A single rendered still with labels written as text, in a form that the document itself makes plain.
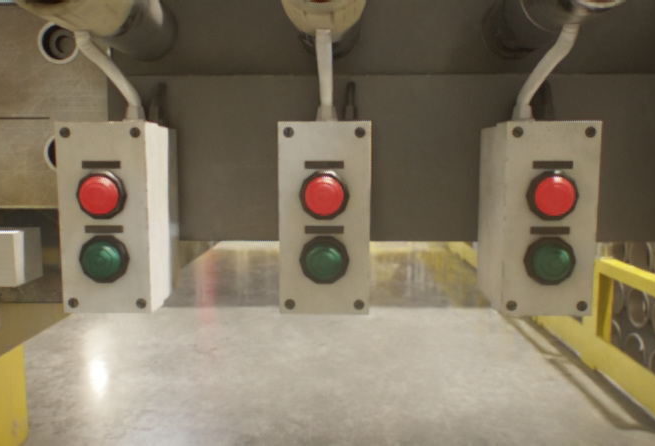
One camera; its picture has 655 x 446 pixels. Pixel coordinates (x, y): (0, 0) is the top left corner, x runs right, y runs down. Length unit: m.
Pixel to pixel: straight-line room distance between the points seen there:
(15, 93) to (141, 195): 0.22
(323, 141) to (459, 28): 0.20
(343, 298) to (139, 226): 0.17
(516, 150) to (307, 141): 0.16
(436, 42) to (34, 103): 0.39
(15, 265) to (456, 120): 0.40
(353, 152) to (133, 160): 0.17
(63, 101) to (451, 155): 0.37
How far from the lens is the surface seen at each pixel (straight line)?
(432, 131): 0.54
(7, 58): 0.66
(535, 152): 0.47
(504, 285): 0.47
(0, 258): 0.57
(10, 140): 0.65
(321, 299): 0.46
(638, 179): 0.60
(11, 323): 1.05
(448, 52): 0.58
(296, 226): 0.45
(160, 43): 0.57
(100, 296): 0.50
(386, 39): 0.58
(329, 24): 0.41
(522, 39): 0.52
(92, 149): 0.48
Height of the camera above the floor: 0.74
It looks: 6 degrees down
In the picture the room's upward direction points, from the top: straight up
